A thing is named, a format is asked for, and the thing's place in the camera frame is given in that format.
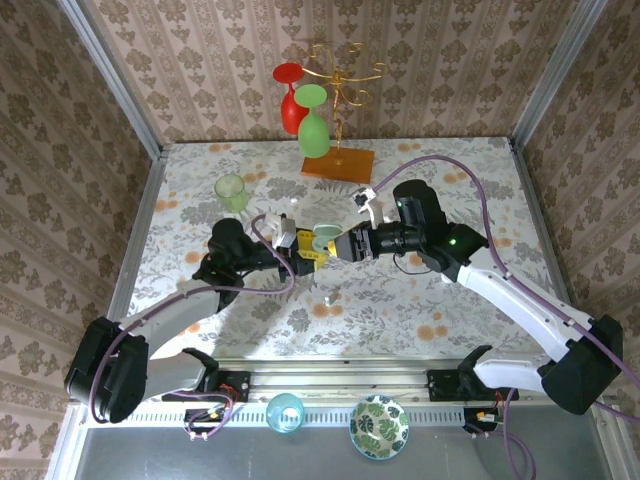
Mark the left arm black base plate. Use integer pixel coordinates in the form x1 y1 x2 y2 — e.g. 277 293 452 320
162 369 252 404

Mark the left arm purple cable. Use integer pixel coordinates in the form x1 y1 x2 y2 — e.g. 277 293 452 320
87 214 296 424

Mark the aluminium table side rail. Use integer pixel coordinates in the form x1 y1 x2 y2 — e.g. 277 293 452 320
507 138 576 321
102 147 169 331

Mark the aluminium frame post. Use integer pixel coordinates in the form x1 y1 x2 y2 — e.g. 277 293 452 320
508 0 612 151
55 0 167 160

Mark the pale green small cup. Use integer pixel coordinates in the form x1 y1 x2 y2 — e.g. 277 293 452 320
312 223 344 254

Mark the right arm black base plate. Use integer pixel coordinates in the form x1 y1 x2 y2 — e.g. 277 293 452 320
426 368 520 402

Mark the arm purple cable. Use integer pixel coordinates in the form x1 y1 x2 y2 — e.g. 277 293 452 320
372 155 640 480
87 214 296 424

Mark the blue translucent cup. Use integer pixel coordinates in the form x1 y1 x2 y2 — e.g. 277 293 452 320
265 392 306 437

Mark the grey metal shelf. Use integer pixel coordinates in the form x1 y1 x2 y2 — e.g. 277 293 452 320
74 424 611 480

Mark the red plastic wine glass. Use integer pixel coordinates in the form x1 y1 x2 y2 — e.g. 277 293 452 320
272 62 307 135

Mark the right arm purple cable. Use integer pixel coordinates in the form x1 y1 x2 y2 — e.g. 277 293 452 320
372 155 640 480

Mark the aluminium mounting rail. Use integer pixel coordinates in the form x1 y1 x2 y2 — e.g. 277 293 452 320
214 357 551 402

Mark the perforated metal cable strip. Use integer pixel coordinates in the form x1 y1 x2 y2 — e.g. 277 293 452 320
82 406 471 427

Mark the gold glass rack orange base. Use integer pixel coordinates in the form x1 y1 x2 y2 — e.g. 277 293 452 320
301 42 389 185

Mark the green translucent cup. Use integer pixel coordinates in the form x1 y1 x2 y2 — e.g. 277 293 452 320
213 173 250 214

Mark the leaf print bowl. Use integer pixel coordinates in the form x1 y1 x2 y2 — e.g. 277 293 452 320
348 394 410 459

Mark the green plastic wine glass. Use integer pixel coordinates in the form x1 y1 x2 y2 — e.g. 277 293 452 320
293 83 331 159

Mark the black connector bracket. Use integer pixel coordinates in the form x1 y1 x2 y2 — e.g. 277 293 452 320
183 407 235 442
462 407 504 436

